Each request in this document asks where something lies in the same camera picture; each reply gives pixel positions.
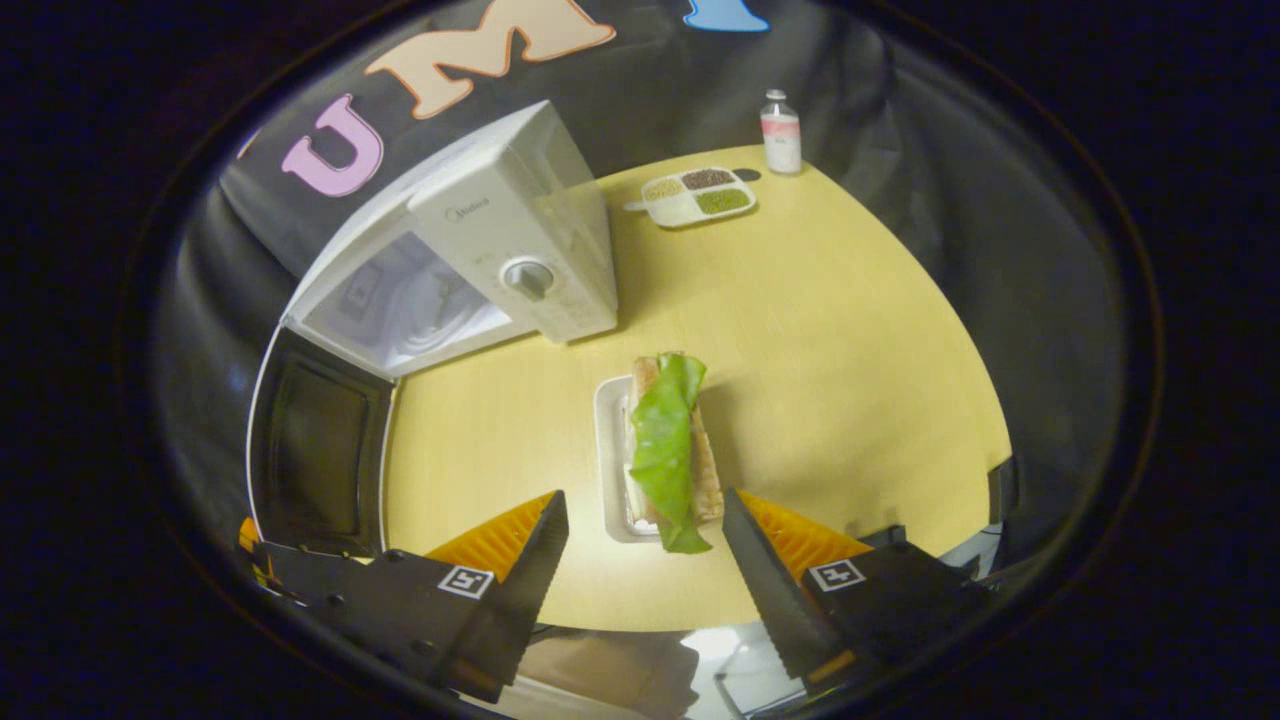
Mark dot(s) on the white divided grain tray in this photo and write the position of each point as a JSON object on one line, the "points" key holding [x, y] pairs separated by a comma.
{"points": [[690, 197]]}

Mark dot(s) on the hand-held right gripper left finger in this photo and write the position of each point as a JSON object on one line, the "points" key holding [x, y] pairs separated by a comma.
{"points": [[530, 575]]}

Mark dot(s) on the lettuce sandwich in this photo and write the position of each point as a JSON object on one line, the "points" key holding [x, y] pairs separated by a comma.
{"points": [[665, 450]]}

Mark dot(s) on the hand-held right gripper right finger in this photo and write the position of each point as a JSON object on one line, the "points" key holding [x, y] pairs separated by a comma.
{"points": [[765, 575]]}

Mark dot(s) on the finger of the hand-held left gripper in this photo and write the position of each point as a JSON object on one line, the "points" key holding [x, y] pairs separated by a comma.
{"points": [[300, 568]]}

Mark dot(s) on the clear bottle with pink label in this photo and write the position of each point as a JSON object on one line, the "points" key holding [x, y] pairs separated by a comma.
{"points": [[781, 140]]}

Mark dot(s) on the white microwave oven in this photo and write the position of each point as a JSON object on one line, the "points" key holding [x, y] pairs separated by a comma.
{"points": [[500, 200]]}

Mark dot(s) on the white rectangular plate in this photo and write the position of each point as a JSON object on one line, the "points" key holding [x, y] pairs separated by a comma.
{"points": [[608, 450]]}

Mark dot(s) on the black backdrop cloth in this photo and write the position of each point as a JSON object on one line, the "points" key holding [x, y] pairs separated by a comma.
{"points": [[900, 120]]}

